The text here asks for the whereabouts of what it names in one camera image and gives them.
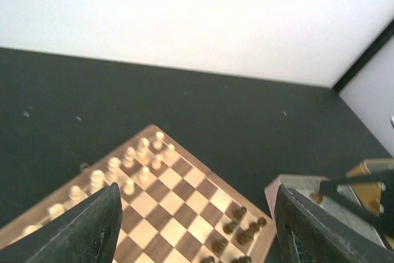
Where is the wooden chess board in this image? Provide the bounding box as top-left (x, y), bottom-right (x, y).
top-left (1, 125), bottom-right (276, 262)

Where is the white chess pieces group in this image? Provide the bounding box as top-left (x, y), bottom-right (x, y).
top-left (23, 127), bottom-right (175, 235)

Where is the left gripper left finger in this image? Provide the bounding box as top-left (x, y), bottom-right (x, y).
top-left (1, 183), bottom-right (123, 262)

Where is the dark chess piece corner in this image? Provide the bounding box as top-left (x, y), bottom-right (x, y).
top-left (236, 230), bottom-right (254, 245)

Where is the pink metal tin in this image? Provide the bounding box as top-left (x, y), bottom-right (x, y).
top-left (264, 174), bottom-right (385, 248)

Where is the brown knight chess piece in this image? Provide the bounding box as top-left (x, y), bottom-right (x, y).
top-left (247, 222), bottom-right (260, 233)

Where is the dark chess piece second row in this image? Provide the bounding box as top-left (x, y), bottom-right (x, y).
top-left (212, 238), bottom-right (228, 253)

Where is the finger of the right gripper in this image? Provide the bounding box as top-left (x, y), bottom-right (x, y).
top-left (319, 170), bottom-right (393, 238)

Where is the black frame post right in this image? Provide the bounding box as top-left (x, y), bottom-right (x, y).
top-left (332, 20), bottom-right (394, 94)

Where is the gold metal tin lid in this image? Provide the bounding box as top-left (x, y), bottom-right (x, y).
top-left (346, 158), bottom-right (393, 216)

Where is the dark chess piece placed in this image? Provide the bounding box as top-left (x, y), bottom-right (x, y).
top-left (231, 256), bottom-right (252, 263)

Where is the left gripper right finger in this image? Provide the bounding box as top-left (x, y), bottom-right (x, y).
top-left (275, 184), bottom-right (393, 262)

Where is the dark rook chess piece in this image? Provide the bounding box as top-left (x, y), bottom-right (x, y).
top-left (232, 206), bottom-right (247, 221)

